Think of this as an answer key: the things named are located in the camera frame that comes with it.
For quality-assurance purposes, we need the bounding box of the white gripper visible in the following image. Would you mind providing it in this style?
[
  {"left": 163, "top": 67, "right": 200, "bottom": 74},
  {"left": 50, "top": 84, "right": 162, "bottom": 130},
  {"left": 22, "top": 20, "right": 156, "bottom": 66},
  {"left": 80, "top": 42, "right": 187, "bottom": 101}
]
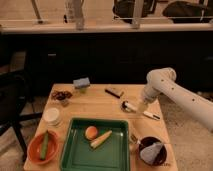
[{"left": 137, "top": 91, "right": 154, "bottom": 114}]

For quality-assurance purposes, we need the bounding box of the dark dried fruit pile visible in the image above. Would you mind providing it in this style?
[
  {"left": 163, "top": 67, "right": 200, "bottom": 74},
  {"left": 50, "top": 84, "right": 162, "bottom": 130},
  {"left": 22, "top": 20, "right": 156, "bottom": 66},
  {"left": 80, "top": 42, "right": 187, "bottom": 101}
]
[{"left": 51, "top": 91, "right": 72, "bottom": 101}]

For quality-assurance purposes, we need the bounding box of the dark brown bowl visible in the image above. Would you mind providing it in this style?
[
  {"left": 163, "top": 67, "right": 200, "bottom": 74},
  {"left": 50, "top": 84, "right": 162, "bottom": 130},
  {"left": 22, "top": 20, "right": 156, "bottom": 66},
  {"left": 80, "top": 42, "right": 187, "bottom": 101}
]
[{"left": 137, "top": 137, "right": 167, "bottom": 166}]

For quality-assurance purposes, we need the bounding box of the orange bowl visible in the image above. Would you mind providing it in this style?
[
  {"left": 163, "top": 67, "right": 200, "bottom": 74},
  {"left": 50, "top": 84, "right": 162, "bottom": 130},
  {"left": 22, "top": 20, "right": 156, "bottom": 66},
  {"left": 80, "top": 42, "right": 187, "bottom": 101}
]
[{"left": 27, "top": 131, "right": 59, "bottom": 165}]

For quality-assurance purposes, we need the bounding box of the green cucumber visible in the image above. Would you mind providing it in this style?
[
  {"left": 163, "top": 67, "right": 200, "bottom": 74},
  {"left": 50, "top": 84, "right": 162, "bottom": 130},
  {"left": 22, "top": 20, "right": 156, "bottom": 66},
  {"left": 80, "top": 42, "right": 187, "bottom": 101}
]
[{"left": 40, "top": 131, "right": 49, "bottom": 160}]

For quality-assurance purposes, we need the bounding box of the orange peach fruit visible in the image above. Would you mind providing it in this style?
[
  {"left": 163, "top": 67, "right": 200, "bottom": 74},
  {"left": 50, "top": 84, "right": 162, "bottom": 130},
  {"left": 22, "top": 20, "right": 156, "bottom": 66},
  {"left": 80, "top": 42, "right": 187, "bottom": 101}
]
[{"left": 85, "top": 126, "right": 98, "bottom": 140}]

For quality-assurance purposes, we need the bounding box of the grey cloth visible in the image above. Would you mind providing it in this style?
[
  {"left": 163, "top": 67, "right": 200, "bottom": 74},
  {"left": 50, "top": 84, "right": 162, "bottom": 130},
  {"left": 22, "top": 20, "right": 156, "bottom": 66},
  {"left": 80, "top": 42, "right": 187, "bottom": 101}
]
[{"left": 139, "top": 142, "right": 163, "bottom": 164}]

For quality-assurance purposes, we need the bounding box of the brown wooden block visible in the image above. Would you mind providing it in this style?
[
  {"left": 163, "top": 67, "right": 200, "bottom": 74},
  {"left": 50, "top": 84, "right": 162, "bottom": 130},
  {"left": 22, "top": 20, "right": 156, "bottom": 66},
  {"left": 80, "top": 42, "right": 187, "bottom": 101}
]
[{"left": 105, "top": 87, "right": 124, "bottom": 99}]

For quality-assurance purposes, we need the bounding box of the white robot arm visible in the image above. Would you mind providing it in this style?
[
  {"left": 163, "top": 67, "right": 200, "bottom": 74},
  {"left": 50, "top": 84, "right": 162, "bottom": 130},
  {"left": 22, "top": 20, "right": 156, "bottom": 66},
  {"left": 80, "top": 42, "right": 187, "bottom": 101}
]
[{"left": 138, "top": 67, "right": 213, "bottom": 133}]

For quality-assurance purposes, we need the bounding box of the blue sponge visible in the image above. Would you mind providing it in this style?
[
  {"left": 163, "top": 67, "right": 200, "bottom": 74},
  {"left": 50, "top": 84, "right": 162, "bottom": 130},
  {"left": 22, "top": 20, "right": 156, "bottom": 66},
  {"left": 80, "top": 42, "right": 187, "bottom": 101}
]
[{"left": 73, "top": 77, "right": 90, "bottom": 89}]

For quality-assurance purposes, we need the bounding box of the green plastic tray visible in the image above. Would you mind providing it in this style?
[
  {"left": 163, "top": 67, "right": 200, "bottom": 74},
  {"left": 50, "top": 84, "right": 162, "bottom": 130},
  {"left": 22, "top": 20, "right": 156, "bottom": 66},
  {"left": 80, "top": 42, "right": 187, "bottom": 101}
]
[{"left": 60, "top": 118, "right": 130, "bottom": 171}]

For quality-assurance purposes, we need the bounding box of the black office chair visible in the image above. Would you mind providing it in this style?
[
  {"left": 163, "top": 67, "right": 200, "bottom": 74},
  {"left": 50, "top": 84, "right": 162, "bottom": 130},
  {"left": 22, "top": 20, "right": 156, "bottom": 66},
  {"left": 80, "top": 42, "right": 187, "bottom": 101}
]
[{"left": 0, "top": 51, "right": 42, "bottom": 160}]

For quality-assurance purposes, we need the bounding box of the white handled dish brush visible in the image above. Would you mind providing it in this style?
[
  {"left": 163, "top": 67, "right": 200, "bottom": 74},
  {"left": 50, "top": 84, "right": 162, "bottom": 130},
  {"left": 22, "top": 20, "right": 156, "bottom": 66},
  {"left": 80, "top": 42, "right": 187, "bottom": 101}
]
[{"left": 121, "top": 101, "right": 160, "bottom": 120}]

